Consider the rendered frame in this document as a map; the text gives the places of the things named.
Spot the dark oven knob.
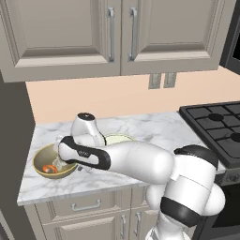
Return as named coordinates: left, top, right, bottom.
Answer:
left=227, top=172, right=240, bottom=184

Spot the black gas hob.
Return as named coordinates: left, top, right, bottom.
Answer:
left=178, top=100, right=240, bottom=170

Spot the silver drawer handle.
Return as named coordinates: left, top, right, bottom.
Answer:
left=70, top=199, right=103, bottom=213

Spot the pale garlic bulb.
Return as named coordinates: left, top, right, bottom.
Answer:
left=52, top=155, right=69, bottom=169

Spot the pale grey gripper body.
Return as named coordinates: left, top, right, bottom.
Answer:
left=53, top=134, right=68, bottom=157

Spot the dark oven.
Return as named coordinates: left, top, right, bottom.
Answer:
left=190, top=167, right=240, bottom=240

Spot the wide beige drawer front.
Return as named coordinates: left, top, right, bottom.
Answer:
left=33, top=189, right=117, bottom=225

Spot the narrow beige drawer front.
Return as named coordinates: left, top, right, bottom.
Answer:
left=129, top=186, right=151, bottom=208

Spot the olive tan bowl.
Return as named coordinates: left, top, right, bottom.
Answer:
left=32, top=142, right=80, bottom=181

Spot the orange shrimp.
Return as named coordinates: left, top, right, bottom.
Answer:
left=42, top=164, right=59, bottom=174

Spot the wide beige base cupboard door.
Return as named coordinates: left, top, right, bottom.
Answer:
left=40, top=211, right=131, bottom=240

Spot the silver base cupboard handle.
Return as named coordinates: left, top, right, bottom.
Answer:
left=133, top=212, right=143, bottom=237
left=119, top=214, right=128, bottom=240

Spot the silver wall cupboard handle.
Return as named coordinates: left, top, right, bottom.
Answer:
left=127, top=7, right=139, bottom=63
left=106, top=7, right=116, bottom=63

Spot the narrow beige base cupboard door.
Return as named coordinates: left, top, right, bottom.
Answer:
left=128, top=206, right=161, bottom=240

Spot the grey wall socket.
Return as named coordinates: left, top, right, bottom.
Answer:
left=163, top=71, right=178, bottom=89
left=148, top=72, right=162, bottom=90

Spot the dark grey tall unit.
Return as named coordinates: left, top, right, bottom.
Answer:
left=0, top=70, right=38, bottom=240

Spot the cream round plate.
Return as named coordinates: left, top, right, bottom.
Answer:
left=102, top=133, right=137, bottom=146

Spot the wide beige wall cupboard door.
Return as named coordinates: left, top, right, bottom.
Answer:
left=0, top=0, right=122, bottom=83

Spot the dark grey range hood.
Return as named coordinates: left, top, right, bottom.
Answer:
left=218, top=0, right=240, bottom=76

